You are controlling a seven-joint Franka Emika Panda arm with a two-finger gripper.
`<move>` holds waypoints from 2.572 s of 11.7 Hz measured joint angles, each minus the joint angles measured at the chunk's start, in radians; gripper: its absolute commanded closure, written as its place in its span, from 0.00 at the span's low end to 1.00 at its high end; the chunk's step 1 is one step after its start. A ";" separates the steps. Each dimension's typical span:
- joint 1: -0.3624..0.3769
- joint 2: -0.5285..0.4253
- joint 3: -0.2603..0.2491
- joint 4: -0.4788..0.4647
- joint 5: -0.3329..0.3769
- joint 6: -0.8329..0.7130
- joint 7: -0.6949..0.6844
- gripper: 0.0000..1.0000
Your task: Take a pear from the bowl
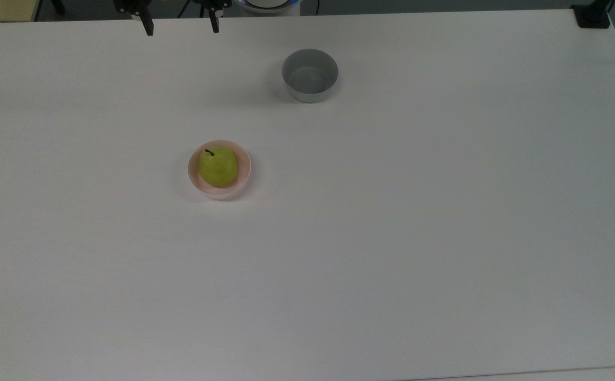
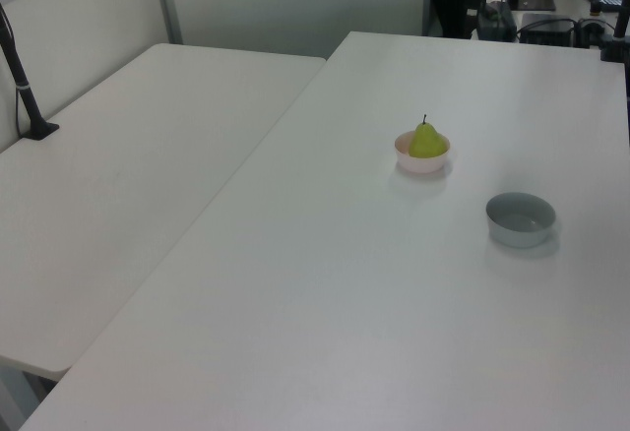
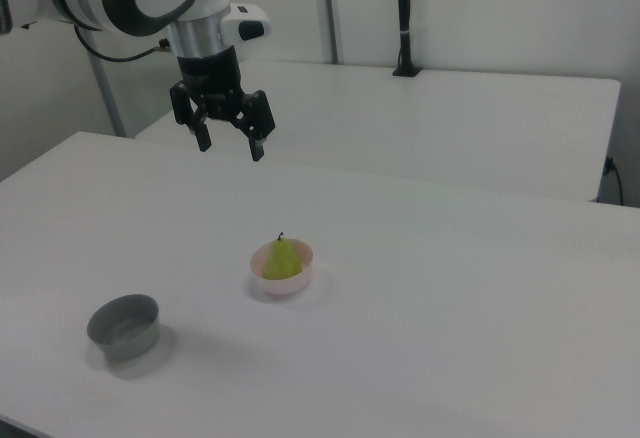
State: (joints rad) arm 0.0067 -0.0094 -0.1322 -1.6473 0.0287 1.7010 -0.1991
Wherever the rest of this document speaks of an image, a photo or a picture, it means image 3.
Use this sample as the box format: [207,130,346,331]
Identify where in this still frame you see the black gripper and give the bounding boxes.
[168,47,277,162]

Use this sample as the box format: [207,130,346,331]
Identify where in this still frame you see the green pear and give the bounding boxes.
[262,231,305,282]

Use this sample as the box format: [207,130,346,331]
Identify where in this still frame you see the pink plastic bowl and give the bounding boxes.
[249,238,315,296]

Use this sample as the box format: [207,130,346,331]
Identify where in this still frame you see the grey plastic bowl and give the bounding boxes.
[86,293,162,362]

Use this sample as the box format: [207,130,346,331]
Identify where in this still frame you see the white side table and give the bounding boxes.
[134,60,622,203]

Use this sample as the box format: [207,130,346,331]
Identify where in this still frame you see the grey metal frame post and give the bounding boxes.
[87,51,127,138]
[318,0,343,65]

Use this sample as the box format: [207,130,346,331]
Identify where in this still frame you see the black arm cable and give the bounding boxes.
[73,22,171,64]

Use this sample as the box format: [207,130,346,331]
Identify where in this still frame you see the black camera stand pole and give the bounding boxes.
[391,0,422,78]

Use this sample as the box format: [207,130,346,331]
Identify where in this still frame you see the black power cable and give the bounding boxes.
[602,155,625,205]

